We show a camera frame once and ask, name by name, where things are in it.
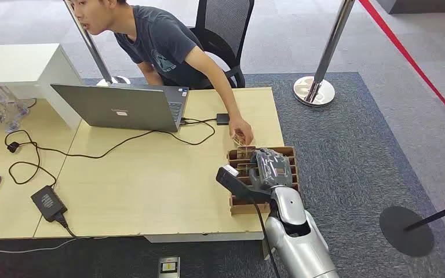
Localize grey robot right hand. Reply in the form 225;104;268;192
248;147;295;191

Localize person's left hand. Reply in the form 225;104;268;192
228;116;255;147

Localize wooden slotted card holder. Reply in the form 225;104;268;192
227;146;300;215

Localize person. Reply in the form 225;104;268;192
70;0;255;147

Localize black mesh office chair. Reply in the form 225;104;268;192
189;0;255;90

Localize grey laptop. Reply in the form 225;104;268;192
50;83;189;133

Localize small grey floor device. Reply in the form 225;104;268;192
157;257;181;278

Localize red barrier belt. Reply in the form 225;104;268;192
358;0;445;132

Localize black power adapter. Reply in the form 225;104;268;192
30;185;68;224

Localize dark furniture base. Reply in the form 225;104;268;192
375;0;445;15

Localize white cabinet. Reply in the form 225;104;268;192
0;43;83;130

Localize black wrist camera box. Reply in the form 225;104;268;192
215;164;273;204

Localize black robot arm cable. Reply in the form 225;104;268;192
250;197;281;278

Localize chrome stanchion post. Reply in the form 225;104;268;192
61;0;131;87
293;0;356;107

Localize black stanchion post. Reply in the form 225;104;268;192
379;198;445;258

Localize black laptop charging cable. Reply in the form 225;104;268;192
4;118;216;188

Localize black adapter mains cord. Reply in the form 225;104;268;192
55;213;78;239

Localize white floor cable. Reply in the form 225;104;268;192
0;237;108;254

